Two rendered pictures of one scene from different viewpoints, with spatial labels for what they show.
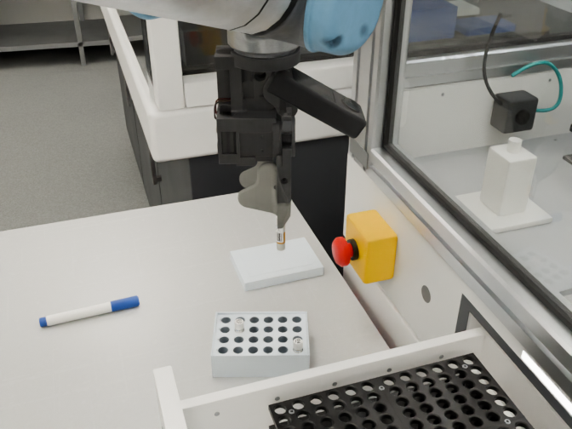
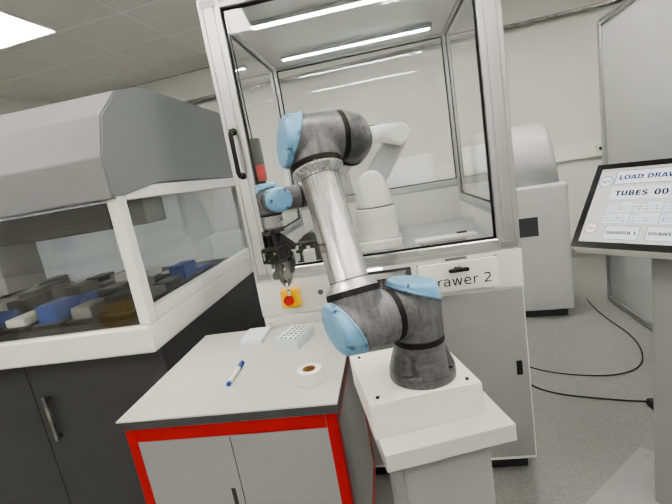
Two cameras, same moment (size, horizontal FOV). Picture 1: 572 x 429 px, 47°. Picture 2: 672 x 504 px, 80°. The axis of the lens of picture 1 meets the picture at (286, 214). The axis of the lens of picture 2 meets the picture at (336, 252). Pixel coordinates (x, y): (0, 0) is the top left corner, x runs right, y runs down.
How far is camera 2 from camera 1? 116 cm
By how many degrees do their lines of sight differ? 62
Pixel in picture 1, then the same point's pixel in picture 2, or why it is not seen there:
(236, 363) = (301, 338)
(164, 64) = (147, 298)
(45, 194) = not seen: outside the picture
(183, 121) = (159, 325)
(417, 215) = (306, 272)
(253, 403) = not seen: hidden behind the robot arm
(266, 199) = (288, 274)
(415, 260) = (311, 286)
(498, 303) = not seen: hidden behind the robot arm
